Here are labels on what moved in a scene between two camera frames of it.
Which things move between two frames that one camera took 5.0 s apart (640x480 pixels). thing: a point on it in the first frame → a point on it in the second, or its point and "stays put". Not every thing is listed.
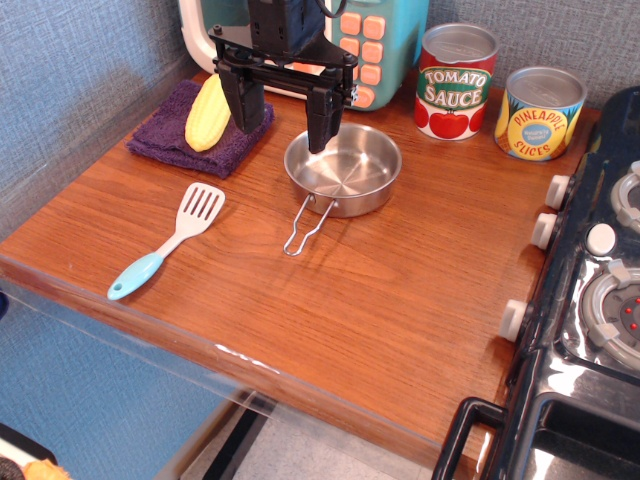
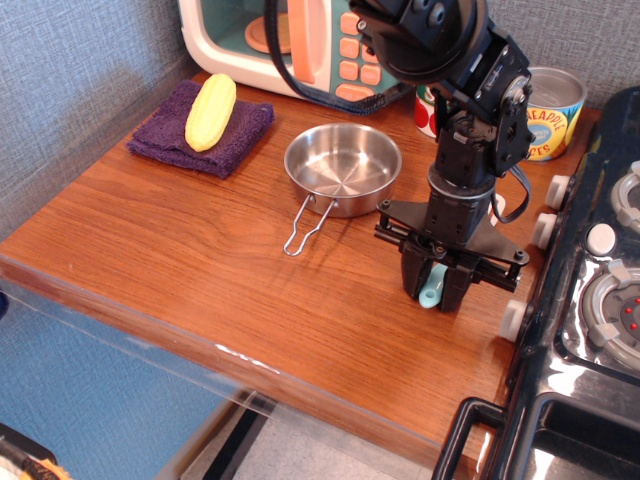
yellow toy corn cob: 207,116 stays put
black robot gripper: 324,65 → 455,228
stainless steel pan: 354,176 stays put
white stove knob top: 556,190 stays put
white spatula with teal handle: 199,205 → 429,297
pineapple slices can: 538,112 stays put
